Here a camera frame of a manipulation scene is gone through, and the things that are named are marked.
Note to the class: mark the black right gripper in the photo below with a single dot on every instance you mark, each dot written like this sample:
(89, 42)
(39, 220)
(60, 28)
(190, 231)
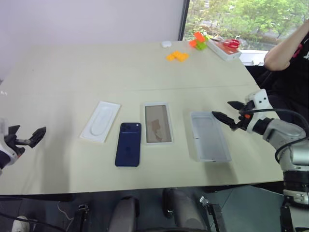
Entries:
(246, 120)

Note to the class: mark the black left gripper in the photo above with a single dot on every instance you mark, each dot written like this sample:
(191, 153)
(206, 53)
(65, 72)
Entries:
(17, 142)

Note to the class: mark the white phone box lid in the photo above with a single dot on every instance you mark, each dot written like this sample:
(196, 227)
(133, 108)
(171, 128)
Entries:
(210, 137)

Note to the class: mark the white phone box base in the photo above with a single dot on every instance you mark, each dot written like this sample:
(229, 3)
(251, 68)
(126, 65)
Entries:
(158, 123)

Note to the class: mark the white moulded insert tray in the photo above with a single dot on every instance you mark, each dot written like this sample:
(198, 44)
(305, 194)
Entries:
(100, 123)

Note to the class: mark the dark blue smartphone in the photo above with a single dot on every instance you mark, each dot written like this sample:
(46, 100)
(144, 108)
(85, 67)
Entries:
(128, 147)

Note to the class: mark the person's right forearm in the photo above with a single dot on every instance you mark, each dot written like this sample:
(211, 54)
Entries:
(280, 52)

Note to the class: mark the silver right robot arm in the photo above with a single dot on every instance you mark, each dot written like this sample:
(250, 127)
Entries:
(285, 135)

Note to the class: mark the white box with orange print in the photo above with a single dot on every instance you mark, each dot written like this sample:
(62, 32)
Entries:
(224, 53)

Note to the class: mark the person in black shirt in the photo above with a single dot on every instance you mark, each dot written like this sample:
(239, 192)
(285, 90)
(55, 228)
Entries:
(289, 82)

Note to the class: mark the red scissors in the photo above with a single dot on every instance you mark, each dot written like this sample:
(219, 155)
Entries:
(231, 44)

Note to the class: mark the orange and green toy blocks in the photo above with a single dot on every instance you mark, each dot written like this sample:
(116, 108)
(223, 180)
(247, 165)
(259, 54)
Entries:
(200, 42)

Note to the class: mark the yellow toy blocks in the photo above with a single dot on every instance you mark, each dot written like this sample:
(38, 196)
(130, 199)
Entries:
(178, 56)

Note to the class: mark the white shoe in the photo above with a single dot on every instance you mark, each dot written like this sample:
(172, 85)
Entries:
(20, 224)

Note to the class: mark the small metal clasp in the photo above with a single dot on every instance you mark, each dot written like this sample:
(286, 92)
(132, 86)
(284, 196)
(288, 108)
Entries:
(203, 200)

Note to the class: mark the white earbuds case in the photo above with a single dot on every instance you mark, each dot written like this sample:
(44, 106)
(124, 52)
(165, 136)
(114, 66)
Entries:
(166, 44)

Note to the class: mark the dark rounded grey shape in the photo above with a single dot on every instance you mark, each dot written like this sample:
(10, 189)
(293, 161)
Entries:
(183, 210)
(126, 215)

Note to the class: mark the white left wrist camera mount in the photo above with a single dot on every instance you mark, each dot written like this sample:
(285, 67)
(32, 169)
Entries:
(13, 151)

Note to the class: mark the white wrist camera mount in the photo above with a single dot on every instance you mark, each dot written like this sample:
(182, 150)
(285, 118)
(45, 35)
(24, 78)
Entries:
(13, 151)
(261, 99)

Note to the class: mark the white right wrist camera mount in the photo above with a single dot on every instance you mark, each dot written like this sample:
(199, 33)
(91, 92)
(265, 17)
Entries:
(261, 99)

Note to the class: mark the black window frame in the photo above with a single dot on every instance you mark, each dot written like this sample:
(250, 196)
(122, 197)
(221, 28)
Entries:
(183, 19)

